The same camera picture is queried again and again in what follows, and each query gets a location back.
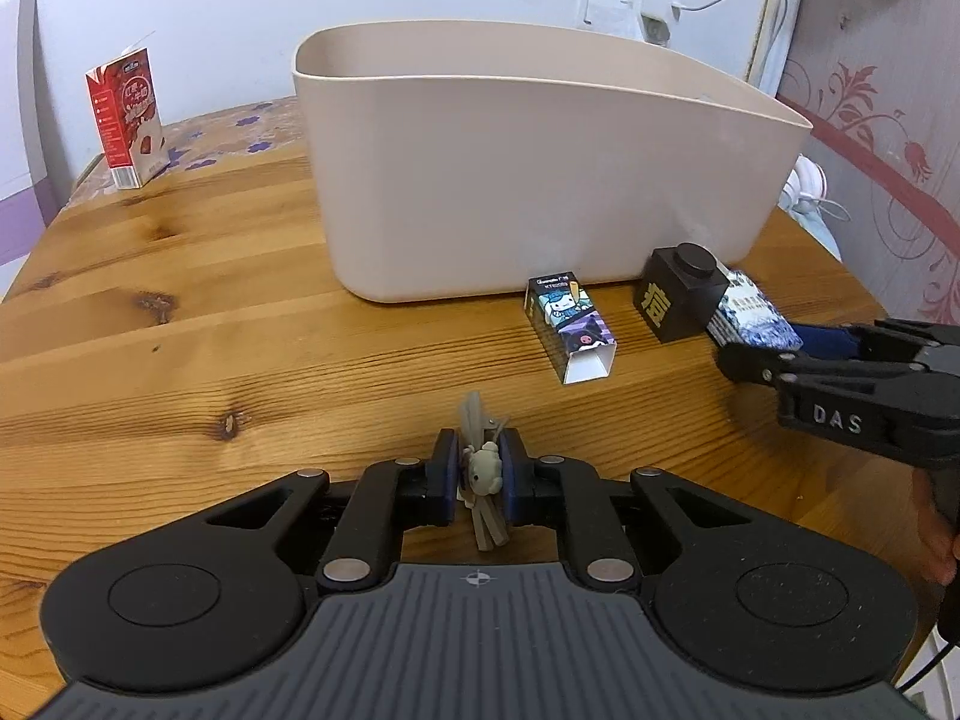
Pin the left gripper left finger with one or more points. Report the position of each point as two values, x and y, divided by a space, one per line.
389 499

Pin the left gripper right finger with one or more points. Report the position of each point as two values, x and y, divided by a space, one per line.
586 512

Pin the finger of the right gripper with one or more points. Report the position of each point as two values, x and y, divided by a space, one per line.
827 341
850 367

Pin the blue white patterned box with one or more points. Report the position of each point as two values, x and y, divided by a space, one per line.
745 315

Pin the brown plush keychain toy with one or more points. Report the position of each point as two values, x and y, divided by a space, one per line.
481 475

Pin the person right hand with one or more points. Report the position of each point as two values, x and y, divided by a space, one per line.
939 539

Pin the black cube with knob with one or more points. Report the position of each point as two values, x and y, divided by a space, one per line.
679 291

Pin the dark cartoon open box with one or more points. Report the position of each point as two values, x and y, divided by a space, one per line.
572 331

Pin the red white headphones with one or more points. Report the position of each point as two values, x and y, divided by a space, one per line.
806 193

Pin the ornate bed headboard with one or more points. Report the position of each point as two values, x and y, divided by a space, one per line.
878 79

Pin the beige plastic storage bin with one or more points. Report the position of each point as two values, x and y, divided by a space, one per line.
454 158

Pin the floral purple table mat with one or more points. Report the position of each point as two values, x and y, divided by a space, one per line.
199 145

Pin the purple white cabinet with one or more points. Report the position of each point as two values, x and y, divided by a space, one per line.
29 203

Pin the red milk carton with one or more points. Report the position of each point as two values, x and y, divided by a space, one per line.
123 100

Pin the white wall charger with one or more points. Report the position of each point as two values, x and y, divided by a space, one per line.
658 19

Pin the white wall socket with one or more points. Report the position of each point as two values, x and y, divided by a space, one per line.
619 18

